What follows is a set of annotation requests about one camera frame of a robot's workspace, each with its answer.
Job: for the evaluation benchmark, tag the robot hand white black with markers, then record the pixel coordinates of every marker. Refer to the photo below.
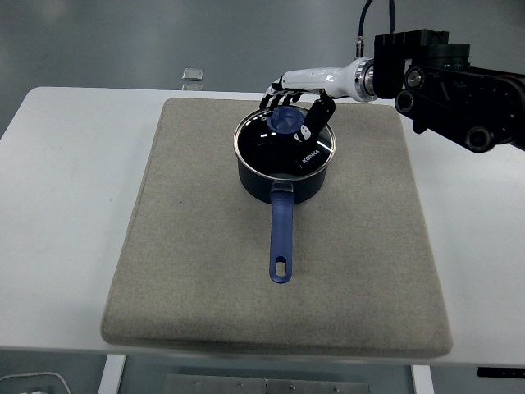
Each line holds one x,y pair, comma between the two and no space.
320,80

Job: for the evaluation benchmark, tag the glass lid with blue knob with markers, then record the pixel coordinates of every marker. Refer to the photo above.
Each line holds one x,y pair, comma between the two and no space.
262,152

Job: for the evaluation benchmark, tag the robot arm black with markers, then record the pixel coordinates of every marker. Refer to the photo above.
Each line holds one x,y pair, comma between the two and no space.
451,98

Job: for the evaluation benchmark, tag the silver square floor plate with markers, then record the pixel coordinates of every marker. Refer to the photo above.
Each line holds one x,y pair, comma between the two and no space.
192,87
193,74

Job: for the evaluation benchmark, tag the beige grey fabric mat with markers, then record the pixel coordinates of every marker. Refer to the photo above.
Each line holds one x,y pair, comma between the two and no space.
184,246

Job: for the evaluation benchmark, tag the grey metal plate with screws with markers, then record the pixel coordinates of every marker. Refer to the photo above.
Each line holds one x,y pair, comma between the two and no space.
266,386

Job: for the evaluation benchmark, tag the white table leg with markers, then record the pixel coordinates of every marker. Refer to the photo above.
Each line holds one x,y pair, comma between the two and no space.
422,381
112,375

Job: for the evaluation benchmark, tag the black bar under table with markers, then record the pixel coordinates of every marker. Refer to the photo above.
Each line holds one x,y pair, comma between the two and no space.
502,372

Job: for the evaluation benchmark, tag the white rounded object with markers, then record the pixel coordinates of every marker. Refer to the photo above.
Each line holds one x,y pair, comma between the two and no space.
49,379

